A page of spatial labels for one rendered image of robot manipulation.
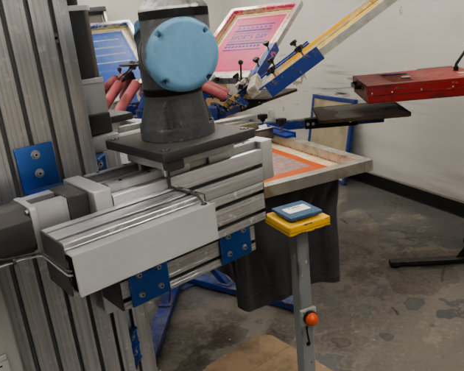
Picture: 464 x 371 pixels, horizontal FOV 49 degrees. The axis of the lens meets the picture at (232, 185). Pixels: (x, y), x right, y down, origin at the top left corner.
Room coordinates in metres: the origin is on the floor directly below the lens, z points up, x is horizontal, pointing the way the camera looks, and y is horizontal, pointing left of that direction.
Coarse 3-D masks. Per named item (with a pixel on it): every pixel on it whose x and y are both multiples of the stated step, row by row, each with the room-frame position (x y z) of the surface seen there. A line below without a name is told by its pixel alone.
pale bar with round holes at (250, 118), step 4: (236, 116) 2.36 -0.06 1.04; (240, 116) 2.35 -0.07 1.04; (244, 116) 2.34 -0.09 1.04; (248, 116) 2.33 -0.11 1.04; (252, 116) 2.34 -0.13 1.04; (256, 116) 2.35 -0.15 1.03; (220, 120) 2.31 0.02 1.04; (224, 120) 2.30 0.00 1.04; (228, 120) 2.29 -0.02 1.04; (232, 120) 2.30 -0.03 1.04; (236, 120) 2.31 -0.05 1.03; (240, 120) 2.32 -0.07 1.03; (244, 120) 2.32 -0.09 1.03; (248, 120) 2.33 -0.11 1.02; (252, 120) 2.35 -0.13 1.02; (256, 120) 2.35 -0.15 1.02; (260, 120) 2.36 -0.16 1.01
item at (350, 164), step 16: (288, 144) 2.01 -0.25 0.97; (304, 144) 1.90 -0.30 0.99; (336, 160) 1.72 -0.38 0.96; (352, 160) 1.61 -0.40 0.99; (368, 160) 1.59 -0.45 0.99; (304, 176) 1.49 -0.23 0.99; (320, 176) 1.51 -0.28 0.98; (336, 176) 1.54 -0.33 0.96; (272, 192) 1.44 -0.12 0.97; (288, 192) 1.47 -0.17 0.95
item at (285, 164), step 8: (280, 152) 1.94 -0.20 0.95; (280, 160) 1.82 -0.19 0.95; (288, 160) 1.81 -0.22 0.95; (296, 160) 1.80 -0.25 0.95; (304, 160) 1.79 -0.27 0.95; (280, 168) 1.73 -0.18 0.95; (288, 168) 1.72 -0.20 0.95; (296, 168) 1.71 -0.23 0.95; (304, 168) 1.70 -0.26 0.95; (312, 168) 1.69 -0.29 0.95; (320, 168) 1.68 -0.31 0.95; (280, 176) 1.63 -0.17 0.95; (288, 176) 1.62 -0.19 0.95
